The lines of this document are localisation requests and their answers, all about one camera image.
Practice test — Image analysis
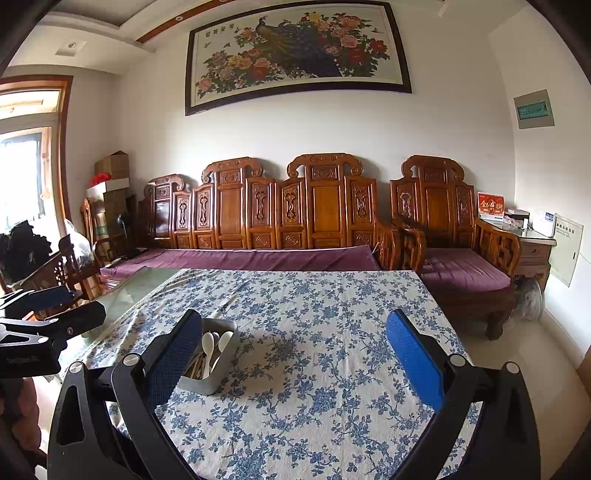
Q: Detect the wooden side table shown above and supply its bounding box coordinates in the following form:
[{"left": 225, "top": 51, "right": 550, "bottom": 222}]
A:
[{"left": 478, "top": 217, "right": 557, "bottom": 292}]

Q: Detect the purple armchair cushion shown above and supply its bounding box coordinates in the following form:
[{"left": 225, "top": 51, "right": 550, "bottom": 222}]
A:
[{"left": 421, "top": 248, "right": 513, "bottom": 293}]

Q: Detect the light wooden chair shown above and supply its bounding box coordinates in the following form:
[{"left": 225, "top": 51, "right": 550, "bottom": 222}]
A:
[{"left": 81, "top": 198, "right": 132, "bottom": 267}]

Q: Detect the purple bench cushion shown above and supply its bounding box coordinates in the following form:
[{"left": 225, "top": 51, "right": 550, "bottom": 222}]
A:
[{"left": 99, "top": 244, "right": 382, "bottom": 283}]

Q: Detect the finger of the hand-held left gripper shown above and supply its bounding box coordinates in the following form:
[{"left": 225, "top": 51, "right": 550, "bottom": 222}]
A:
[
  {"left": 28, "top": 301, "right": 107, "bottom": 345},
  {"left": 0, "top": 285, "right": 75, "bottom": 320}
]

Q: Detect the blue floral tablecloth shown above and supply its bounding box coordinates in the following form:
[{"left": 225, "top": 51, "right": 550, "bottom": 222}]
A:
[{"left": 78, "top": 268, "right": 484, "bottom": 480}]

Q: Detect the dark wooden chair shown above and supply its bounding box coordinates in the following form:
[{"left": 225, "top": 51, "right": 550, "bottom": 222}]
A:
[{"left": 14, "top": 235, "right": 105, "bottom": 320}]

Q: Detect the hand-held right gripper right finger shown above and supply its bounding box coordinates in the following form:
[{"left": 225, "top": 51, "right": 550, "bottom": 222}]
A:
[{"left": 382, "top": 308, "right": 542, "bottom": 480}]

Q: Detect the carved wooden sofa bench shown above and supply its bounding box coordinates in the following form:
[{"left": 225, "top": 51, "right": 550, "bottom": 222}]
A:
[{"left": 139, "top": 153, "right": 401, "bottom": 271}]

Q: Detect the black cloth heap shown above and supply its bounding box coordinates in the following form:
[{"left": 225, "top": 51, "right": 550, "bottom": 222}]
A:
[{"left": 0, "top": 220, "right": 52, "bottom": 288}]

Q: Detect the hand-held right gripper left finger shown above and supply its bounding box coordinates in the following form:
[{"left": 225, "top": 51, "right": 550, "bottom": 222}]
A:
[{"left": 48, "top": 308, "right": 204, "bottom": 480}]

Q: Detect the wooden window frame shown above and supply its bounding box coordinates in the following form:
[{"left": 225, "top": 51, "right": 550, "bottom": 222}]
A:
[{"left": 0, "top": 75, "right": 75, "bottom": 250}]

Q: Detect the carved wooden armchair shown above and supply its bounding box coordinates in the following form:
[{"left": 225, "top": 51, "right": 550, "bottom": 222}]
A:
[{"left": 390, "top": 155, "right": 523, "bottom": 341}]

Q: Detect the brown cardboard box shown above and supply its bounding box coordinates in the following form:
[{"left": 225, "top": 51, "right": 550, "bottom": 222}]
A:
[{"left": 95, "top": 151, "right": 130, "bottom": 181}]

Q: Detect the white wall cabinet door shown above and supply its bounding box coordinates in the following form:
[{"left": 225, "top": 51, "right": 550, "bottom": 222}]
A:
[{"left": 549, "top": 213, "right": 585, "bottom": 288}]

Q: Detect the white desktop device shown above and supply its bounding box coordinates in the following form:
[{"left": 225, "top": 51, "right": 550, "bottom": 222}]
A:
[{"left": 529, "top": 210, "right": 557, "bottom": 237}]

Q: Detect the red desk calendar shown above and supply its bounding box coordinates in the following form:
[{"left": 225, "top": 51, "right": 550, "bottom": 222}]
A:
[{"left": 477, "top": 191, "right": 506, "bottom": 221}]

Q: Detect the clear plastic bag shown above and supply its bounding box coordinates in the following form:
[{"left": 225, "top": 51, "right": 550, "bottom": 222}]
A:
[{"left": 512, "top": 277, "right": 544, "bottom": 322}]

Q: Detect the black desk lamp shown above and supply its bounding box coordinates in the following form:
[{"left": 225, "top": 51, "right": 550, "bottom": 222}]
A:
[{"left": 117, "top": 211, "right": 145, "bottom": 260}]

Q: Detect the grey utensil box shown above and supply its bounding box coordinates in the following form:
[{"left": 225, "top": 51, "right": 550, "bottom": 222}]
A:
[{"left": 178, "top": 318, "right": 240, "bottom": 396}]

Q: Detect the white flat box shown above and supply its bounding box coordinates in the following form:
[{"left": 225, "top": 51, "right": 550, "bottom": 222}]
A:
[{"left": 85, "top": 178, "right": 132, "bottom": 200}]

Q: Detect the grey wall panel box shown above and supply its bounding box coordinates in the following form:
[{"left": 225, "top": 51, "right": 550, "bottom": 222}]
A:
[{"left": 513, "top": 90, "right": 555, "bottom": 129}]

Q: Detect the framed peacock painting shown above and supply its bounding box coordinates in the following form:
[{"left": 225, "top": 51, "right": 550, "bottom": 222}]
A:
[{"left": 185, "top": 0, "right": 413, "bottom": 116}]

